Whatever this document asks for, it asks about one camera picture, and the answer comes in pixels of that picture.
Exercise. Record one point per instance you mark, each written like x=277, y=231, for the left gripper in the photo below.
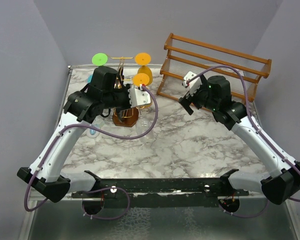
x=125, y=89

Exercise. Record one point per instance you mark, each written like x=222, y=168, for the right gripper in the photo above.
x=186, y=102

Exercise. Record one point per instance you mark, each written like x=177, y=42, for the orange wine glass front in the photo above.
x=142, y=79

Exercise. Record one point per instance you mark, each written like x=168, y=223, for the orange wine glass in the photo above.
x=142, y=79
x=143, y=59

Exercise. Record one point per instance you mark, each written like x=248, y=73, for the clear wine glass front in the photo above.
x=142, y=125

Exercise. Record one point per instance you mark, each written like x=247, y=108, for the clear wine glass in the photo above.
x=142, y=125
x=98, y=122

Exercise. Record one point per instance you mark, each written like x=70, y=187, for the blue plastic wine glass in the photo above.
x=89, y=79

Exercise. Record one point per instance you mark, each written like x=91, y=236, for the green plastic wine glass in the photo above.
x=99, y=59

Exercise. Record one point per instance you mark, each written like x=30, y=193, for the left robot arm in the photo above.
x=79, y=112

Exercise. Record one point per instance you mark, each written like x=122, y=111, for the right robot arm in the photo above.
x=282, y=179

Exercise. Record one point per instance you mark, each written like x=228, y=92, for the wooden shelf rack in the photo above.
x=244, y=71

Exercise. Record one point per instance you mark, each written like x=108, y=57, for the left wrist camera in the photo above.
x=138, y=97

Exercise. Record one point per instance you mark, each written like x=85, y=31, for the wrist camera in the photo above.
x=138, y=97
x=192, y=86

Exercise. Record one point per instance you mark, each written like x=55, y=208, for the gold wire wine glass rack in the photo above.
x=123, y=114

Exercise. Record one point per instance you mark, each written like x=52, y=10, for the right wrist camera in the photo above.
x=192, y=86

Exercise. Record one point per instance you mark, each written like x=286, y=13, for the black mounting rail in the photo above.
x=161, y=192

